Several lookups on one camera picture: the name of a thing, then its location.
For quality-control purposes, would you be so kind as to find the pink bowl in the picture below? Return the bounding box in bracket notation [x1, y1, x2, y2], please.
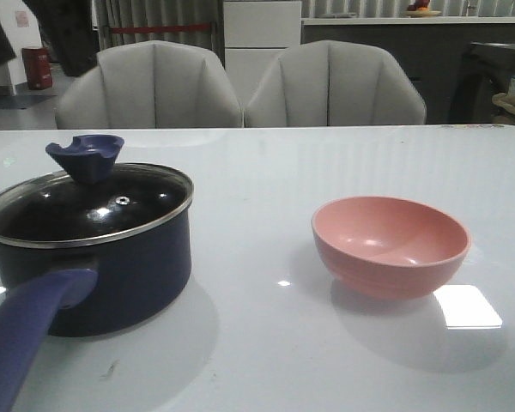
[312, 196, 471, 300]

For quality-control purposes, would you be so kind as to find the glass lid with blue knob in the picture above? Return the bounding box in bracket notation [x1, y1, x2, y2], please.
[0, 134, 194, 249]

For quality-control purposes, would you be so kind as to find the right grey upholstered chair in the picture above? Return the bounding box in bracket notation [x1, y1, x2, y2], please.
[244, 40, 427, 128]

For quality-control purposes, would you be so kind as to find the grey upholstered chair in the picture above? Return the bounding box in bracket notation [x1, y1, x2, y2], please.
[244, 40, 427, 128]
[55, 40, 243, 130]

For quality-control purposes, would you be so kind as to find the left grey upholstered chair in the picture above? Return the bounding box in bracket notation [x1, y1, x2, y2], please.
[55, 40, 243, 130]

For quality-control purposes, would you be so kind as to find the dark blue saucepan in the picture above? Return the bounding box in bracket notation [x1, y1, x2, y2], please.
[0, 161, 195, 412]

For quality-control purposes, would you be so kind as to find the white cabinet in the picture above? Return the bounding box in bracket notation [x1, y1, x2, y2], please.
[223, 1, 301, 106]

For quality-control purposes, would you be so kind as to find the red barrier belt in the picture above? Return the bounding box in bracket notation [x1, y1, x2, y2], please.
[108, 23, 214, 34]

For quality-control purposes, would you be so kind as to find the grey counter with white top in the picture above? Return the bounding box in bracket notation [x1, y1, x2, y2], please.
[302, 17, 515, 124]

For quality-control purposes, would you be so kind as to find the fruit plate on counter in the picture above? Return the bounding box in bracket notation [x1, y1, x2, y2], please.
[404, 0, 441, 18]

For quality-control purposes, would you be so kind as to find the walking person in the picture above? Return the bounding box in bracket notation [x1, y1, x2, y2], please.
[0, 0, 96, 76]

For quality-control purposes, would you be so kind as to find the red bin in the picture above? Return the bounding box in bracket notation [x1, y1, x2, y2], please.
[21, 46, 53, 90]

